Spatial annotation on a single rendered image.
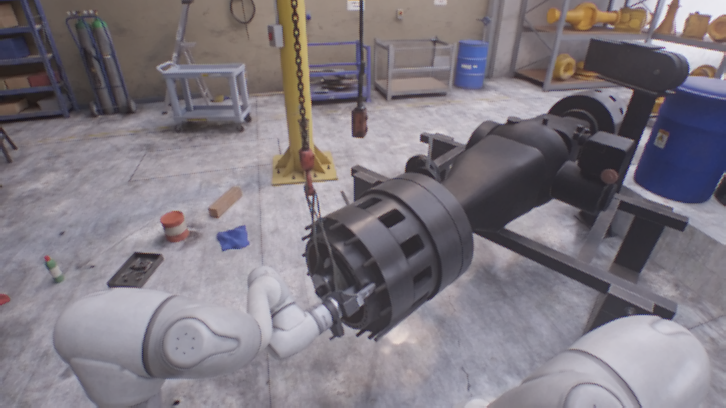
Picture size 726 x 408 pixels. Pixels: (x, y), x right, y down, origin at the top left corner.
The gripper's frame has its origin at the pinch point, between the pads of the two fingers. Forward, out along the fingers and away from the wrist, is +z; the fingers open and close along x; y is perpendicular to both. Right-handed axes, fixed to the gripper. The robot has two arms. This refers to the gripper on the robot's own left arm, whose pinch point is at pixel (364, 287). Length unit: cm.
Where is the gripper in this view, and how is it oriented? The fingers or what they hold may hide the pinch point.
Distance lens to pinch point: 130.2
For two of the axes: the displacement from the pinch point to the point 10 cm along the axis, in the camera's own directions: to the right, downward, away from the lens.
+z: 7.5, -3.3, 5.8
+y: -3.4, -9.4, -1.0
